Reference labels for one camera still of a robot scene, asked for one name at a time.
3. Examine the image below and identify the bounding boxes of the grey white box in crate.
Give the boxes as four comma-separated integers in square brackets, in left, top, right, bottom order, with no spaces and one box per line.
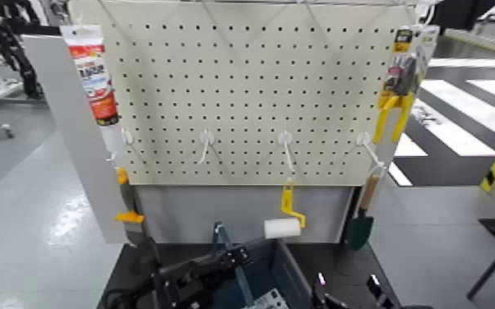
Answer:
[243,287,290,309]

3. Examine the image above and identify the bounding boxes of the black overhead equipment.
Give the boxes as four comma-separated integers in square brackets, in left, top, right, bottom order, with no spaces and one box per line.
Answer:
[426,0,495,32]

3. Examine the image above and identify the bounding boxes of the green trowel with wooden handle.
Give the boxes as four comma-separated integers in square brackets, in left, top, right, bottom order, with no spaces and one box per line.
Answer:
[345,165,387,252]

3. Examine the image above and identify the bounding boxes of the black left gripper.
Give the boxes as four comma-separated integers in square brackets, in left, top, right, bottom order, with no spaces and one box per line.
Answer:
[156,243,254,309]

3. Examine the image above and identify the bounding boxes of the beige pegboard panel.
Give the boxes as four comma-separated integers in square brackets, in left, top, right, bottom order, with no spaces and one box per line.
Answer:
[67,0,419,188]

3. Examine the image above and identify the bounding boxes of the yellow handled white paint roller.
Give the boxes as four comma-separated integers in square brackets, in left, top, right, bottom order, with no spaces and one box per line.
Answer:
[263,178,308,240]

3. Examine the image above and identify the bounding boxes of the black cable chain machine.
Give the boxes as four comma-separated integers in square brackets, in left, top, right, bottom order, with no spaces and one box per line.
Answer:
[0,0,44,99]

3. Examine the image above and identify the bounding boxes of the grey side divider panel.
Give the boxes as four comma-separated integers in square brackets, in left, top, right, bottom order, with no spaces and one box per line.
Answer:
[22,34,128,245]

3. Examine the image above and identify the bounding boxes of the blue plastic crate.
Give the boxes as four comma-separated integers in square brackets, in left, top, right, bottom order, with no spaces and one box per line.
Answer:
[210,221,318,309]

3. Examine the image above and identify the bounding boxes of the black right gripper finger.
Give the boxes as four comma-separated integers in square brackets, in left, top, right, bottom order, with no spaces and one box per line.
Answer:
[366,273,397,309]
[311,271,331,309]

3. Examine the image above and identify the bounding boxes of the white pegboard hook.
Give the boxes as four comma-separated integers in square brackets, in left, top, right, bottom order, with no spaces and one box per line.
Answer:
[197,128,215,165]
[277,130,296,174]
[355,131,387,170]
[120,127,136,149]

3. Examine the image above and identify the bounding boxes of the yellow handled pliers in package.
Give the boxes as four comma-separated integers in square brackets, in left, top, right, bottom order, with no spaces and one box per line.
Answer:
[372,25,442,146]

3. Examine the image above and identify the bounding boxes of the red white sealant tube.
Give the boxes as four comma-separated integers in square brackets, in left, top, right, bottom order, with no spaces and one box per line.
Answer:
[59,24,124,168]

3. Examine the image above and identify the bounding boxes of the grey back panel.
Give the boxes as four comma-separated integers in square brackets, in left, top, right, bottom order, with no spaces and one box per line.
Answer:
[134,185,355,245]

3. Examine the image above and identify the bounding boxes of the orange and grey paint brush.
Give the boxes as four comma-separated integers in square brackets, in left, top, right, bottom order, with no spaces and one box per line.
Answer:
[114,166,147,247]

